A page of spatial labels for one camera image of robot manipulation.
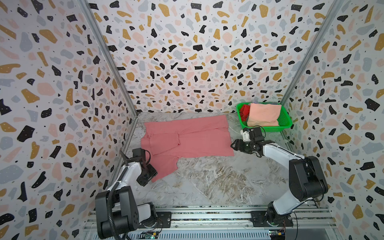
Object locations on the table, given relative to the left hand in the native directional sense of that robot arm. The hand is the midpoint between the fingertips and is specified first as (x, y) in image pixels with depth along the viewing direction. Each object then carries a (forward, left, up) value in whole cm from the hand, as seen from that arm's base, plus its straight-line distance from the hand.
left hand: (152, 174), depth 85 cm
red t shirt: (+43, -61, +6) cm, 75 cm away
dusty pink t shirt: (+25, -4, -3) cm, 25 cm away
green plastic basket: (+40, -91, +1) cm, 99 cm away
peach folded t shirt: (+39, -73, +8) cm, 83 cm away
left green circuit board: (-28, -3, -3) cm, 29 cm away
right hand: (+17, -48, +6) cm, 51 cm away
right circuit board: (-29, -63, -4) cm, 70 cm away
